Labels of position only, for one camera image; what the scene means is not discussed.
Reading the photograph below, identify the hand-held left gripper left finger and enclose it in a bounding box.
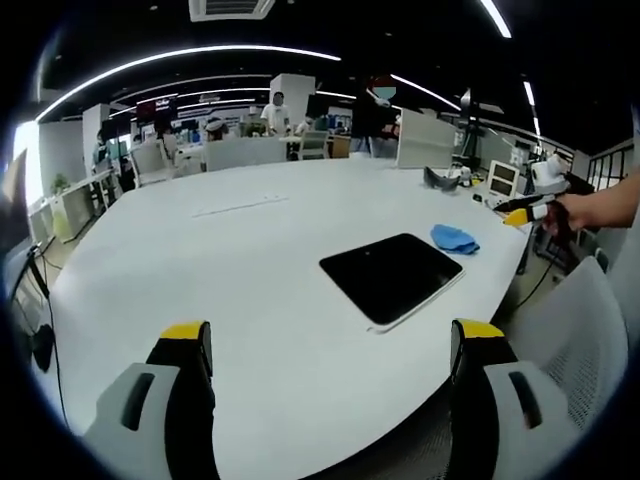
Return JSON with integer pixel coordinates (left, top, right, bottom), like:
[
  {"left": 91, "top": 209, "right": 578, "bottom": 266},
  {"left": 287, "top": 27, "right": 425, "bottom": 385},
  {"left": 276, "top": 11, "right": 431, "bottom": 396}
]
[{"left": 82, "top": 320, "right": 221, "bottom": 480}]

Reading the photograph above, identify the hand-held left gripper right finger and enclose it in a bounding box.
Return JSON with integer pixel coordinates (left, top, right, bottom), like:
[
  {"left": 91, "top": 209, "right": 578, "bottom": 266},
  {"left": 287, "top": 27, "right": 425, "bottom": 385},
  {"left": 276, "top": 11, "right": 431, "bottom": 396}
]
[{"left": 449, "top": 317, "right": 576, "bottom": 480}]

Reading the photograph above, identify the black tripod stand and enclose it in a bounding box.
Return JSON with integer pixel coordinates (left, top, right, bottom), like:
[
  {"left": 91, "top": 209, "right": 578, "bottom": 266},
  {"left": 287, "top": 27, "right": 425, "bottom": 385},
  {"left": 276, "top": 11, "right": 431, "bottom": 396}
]
[{"left": 460, "top": 89, "right": 489, "bottom": 162}]

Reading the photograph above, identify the white mesh office chair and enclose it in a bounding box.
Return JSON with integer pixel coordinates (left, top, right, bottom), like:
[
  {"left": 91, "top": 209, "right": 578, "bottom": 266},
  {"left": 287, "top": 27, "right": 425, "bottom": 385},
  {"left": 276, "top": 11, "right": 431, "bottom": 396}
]
[{"left": 492, "top": 255, "right": 630, "bottom": 431}]

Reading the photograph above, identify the white small monitor device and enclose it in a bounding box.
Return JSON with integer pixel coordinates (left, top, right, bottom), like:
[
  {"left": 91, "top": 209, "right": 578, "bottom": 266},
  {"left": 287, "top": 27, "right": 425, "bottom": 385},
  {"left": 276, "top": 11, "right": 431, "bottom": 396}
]
[{"left": 487, "top": 158, "right": 522, "bottom": 197}]

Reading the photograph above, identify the white desk partition panel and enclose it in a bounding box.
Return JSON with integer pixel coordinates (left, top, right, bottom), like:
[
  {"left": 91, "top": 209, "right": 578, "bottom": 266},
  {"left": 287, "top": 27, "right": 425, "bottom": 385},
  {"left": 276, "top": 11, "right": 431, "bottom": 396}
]
[{"left": 394, "top": 107, "right": 459, "bottom": 170}]

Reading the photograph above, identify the black tablet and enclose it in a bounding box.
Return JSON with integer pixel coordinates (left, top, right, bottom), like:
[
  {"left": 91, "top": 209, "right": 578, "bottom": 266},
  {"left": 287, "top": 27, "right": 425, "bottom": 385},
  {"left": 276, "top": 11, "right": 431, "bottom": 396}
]
[{"left": 318, "top": 232, "right": 466, "bottom": 335}]

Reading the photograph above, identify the black floor cable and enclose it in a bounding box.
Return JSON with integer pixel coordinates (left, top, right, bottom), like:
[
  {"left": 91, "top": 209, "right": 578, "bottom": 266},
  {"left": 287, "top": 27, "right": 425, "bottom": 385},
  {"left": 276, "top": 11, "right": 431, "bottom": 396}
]
[{"left": 29, "top": 244, "right": 71, "bottom": 426}]

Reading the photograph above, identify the dark grey headset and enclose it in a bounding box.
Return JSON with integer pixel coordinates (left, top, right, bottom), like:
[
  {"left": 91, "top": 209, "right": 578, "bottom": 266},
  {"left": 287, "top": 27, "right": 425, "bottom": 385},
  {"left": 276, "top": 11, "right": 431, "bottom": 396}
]
[{"left": 422, "top": 165, "right": 461, "bottom": 196}]

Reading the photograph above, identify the blue cleaning cloth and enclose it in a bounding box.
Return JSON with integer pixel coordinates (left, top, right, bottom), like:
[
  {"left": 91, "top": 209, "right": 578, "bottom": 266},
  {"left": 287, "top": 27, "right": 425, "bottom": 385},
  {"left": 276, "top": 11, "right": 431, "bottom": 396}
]
[{"left": 431, "top": 223, "right": 482, "bottom": 256}]

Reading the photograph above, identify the white ceiling air vent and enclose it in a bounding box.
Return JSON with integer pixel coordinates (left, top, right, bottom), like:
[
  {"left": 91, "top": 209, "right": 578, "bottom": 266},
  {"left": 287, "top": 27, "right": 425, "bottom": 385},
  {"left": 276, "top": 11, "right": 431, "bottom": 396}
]
[{"left": 188, "top": 0, "right": 275, "bottom": 22}]

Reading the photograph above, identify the white long desk partition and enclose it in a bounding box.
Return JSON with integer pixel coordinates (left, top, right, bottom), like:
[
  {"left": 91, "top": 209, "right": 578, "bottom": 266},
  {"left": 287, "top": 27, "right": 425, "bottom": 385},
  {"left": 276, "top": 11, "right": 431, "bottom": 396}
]
[{"left": 203, "top": 135, "right": 287, "bottom": 172}]

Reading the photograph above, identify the person's right hand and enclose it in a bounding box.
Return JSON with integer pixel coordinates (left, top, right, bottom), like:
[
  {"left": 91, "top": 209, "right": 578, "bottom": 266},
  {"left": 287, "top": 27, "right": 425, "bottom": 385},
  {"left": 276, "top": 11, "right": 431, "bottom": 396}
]
[{"left": 542, "top": 192, "right": 606, "bottom": 236}]

